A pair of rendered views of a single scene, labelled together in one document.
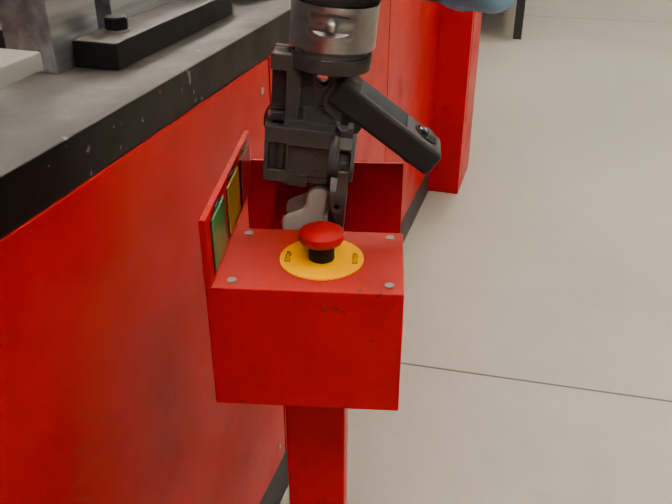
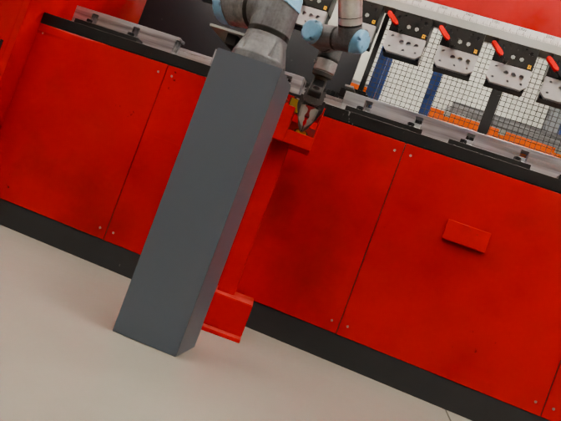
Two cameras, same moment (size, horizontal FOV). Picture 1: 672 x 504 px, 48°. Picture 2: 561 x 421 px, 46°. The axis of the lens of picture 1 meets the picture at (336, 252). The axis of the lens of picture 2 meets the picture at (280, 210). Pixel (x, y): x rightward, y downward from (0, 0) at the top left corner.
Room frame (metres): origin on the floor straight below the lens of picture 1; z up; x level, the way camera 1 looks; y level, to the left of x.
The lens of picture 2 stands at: (0.51, -2.23, 0.42)
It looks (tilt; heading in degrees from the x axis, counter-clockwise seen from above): 1 degrees up; 86
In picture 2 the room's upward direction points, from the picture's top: 20 degrees clockwise
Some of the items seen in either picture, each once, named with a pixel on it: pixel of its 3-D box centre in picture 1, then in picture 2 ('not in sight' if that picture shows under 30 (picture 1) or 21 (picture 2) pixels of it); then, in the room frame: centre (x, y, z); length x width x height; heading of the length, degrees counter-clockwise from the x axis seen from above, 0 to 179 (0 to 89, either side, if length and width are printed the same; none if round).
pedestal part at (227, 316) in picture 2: not in sight; (219, 309); (0.60, -0.01, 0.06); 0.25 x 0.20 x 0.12; 86
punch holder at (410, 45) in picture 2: not in sight; (407, 38); (0.93, 0.28, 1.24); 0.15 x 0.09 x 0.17; 163
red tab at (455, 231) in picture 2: not in sight; (466, 235); (1.32, -0.01, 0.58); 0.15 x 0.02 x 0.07; 163
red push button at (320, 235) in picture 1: (321, 246); not in sight; (0.56, 0.01, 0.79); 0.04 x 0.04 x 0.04
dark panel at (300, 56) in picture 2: not in sight; (241, 50); (0.31, 1.00, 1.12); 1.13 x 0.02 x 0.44; 163
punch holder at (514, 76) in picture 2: not in sight; (510, 68); (1.32, 0.16, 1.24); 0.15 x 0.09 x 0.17; 163
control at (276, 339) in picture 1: (315, 261); (290, 119); (0.60, 0.02, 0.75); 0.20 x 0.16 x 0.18; 176
